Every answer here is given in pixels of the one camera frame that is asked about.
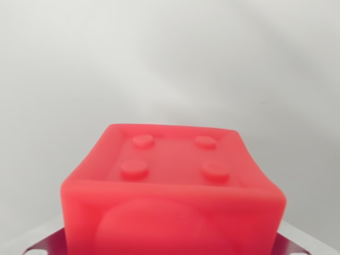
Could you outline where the red studded plastic cube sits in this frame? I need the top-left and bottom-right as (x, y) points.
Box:
(59, 123), (288, 255)

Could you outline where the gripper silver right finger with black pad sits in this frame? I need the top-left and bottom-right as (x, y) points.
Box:
(273, 220), (340, 255)

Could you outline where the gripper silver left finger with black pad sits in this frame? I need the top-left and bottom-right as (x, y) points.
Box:
(0, 214), (71, 255)

